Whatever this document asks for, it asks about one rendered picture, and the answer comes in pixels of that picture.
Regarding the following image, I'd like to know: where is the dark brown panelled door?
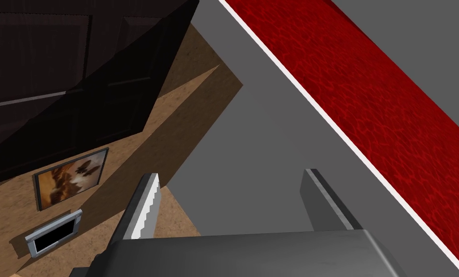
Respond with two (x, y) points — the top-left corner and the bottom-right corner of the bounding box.
(0, 0), (200, 189)

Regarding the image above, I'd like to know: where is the framed brown wall picture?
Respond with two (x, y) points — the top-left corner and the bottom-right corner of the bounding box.
(34, 147), (110, 212)

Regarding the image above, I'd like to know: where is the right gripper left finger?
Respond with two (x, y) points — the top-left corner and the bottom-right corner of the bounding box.
(114, 173), (161, 243)

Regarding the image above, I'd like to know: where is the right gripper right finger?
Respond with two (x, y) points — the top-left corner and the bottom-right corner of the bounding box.
(300, 168), (365, 232)

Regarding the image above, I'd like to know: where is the silver framed black screen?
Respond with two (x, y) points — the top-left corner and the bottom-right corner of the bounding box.
(25, 209), (83, 258)

